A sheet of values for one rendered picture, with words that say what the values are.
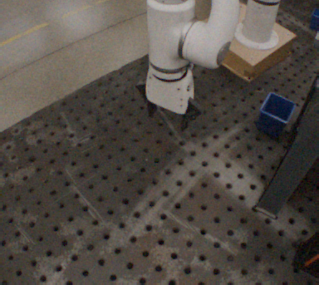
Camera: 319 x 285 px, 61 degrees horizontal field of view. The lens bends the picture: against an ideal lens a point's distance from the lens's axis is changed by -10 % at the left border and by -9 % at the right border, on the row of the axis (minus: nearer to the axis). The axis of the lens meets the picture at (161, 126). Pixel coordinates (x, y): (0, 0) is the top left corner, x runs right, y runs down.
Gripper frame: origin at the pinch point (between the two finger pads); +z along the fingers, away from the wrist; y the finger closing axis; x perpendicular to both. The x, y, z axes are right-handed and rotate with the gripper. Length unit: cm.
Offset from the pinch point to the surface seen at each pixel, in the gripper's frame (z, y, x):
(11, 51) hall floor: 93, 204, -70
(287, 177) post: 1.0, -31.5, 0.7
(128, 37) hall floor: 93, 116, -135
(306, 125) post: -16.1, -29.4, 1.0
